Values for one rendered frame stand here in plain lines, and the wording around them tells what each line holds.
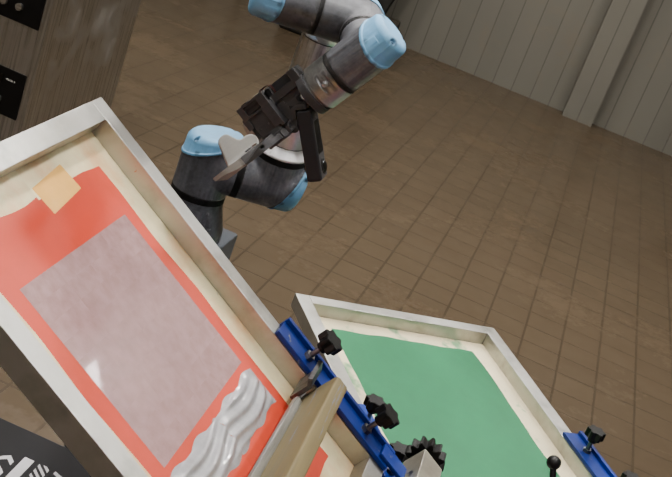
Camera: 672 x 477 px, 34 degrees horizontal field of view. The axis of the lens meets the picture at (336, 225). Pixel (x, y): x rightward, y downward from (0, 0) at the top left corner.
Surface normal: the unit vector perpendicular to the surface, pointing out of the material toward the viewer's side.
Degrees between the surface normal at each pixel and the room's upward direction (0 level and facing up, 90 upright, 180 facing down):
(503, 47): 90
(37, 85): 90
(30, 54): 90
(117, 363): 32
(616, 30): 90
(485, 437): 0
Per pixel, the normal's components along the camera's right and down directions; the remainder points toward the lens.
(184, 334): 0.77, -0.54
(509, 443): 0.33, -0.88
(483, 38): -0.26, 0.27
